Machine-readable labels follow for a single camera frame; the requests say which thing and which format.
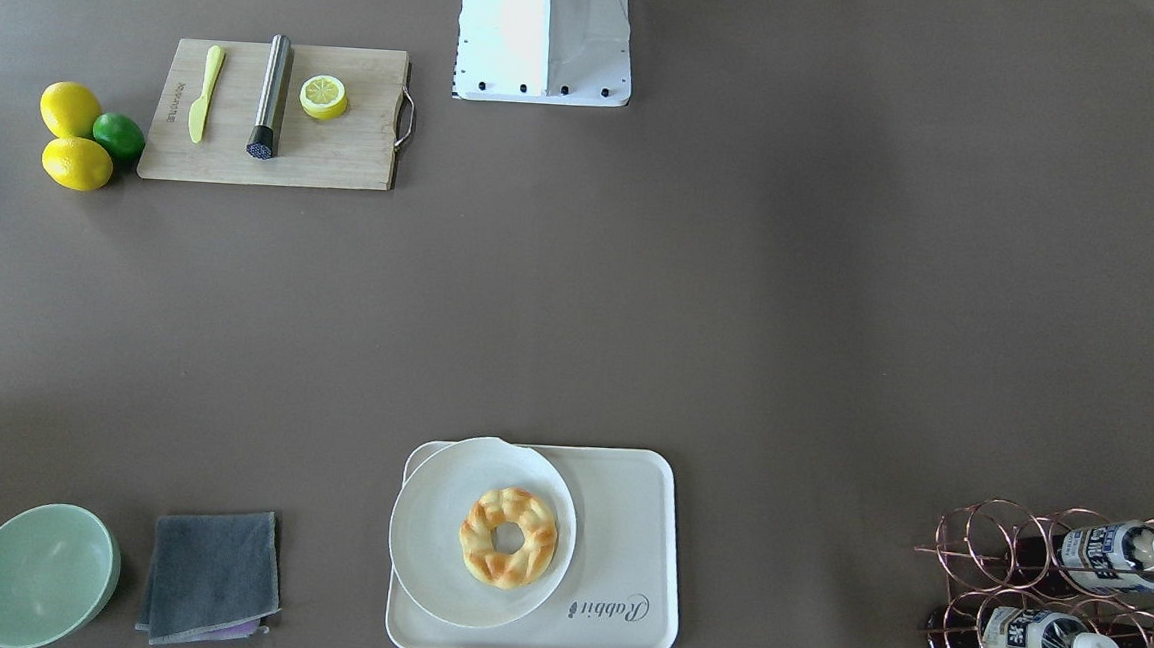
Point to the steel muddler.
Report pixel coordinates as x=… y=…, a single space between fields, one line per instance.
x=262 y=140

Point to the glazed ring pastry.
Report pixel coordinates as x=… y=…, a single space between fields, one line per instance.
x=497 y=508

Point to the half lemon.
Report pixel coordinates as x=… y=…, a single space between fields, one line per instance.
x=323 y=97

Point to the upper yellow lemon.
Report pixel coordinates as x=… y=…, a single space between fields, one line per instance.
x=69 y=110

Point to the copper wire bottle rack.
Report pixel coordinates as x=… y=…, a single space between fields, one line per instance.
x=973 y=545

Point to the cream serving tray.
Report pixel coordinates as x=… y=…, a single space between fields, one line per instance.
x=620 y=588

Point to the wooden cutting board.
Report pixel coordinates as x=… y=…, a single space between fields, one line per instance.
x=355 y=151

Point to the mint green bowl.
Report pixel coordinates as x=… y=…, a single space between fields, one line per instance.
x=59 y=566

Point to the lower yellow lemon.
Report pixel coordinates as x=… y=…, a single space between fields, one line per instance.
x=77 y=163

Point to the tea bottle white cap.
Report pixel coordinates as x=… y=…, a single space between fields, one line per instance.
x=1102 y=560

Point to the green lime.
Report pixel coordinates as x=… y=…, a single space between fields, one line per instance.
x=120 y=135

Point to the tea bottle in rack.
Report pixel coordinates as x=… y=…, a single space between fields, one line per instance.
x=1010 y=627

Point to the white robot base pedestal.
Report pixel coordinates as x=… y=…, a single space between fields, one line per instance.
x=549 y=52

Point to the grey folded cloth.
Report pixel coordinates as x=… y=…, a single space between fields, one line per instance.
x=212 y=577

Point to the yellow lemon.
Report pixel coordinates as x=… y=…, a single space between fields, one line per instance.
x=69 y=110
x=77 y=163

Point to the yellow plastic knife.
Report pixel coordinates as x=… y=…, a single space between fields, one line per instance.
x=198 y=112

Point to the white plate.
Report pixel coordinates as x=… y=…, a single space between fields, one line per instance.
x=434 y=501

